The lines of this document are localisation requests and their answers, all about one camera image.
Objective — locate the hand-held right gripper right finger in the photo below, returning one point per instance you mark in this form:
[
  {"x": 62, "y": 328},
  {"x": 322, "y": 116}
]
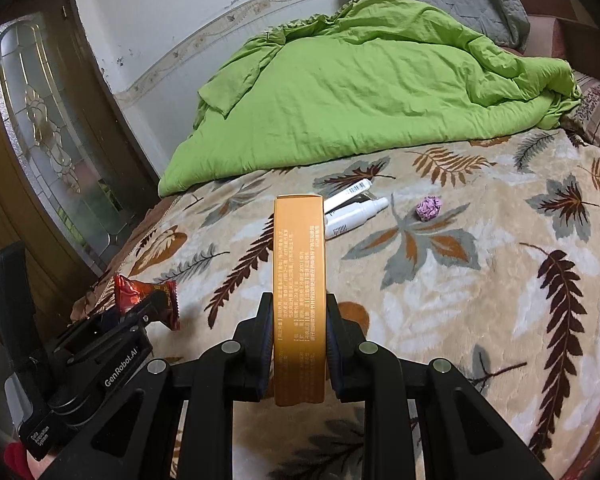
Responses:
[{"x": 336, "y": 360}]

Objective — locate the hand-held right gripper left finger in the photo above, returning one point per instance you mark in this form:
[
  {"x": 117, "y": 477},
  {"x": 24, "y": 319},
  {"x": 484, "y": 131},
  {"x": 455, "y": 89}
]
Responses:
[{"x": 265, "y": 355}]

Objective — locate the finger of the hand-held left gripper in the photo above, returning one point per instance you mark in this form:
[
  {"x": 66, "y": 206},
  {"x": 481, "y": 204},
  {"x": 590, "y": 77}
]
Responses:
[{"x": 147, "y": 307}]

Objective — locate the red snack wrapper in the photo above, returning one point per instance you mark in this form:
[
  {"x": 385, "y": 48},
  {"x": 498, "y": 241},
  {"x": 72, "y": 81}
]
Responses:
[{"x": 130, "y": 292}]

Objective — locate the orange cardboard box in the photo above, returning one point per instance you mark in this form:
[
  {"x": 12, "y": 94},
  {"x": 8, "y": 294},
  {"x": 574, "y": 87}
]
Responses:
[{"x": 300, "y": 285}]

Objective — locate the white spray bottle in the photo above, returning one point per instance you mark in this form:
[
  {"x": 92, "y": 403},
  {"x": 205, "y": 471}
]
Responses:
[{"x": 352, "y": 220}]

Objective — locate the black flat panel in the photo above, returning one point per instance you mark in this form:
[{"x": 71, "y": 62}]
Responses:
[{"x": 10, "y": 300}]

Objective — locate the leaf print blanket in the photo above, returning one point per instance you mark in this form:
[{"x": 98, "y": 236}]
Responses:
[{"x": 455, "y": 285}]

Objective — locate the white tube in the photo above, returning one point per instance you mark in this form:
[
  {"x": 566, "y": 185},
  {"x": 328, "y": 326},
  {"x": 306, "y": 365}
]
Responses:
[{"x": 350, "y": 192}]

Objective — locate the purple crumpled paper ball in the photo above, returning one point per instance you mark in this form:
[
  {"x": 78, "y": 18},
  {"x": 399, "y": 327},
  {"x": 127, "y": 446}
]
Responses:
[{"x": 429, "y": 209}]

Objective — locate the wooden door with patterned glass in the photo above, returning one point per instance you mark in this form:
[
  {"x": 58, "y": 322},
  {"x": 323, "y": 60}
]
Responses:
[{"x": 55, "y": 125}]

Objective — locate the green quilt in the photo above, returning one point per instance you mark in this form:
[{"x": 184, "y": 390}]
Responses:
[{"x": 355, "y": 90}]

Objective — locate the brown upholstered headboard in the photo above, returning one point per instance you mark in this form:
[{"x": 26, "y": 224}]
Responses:
[{"x": 585, "y": 50}]

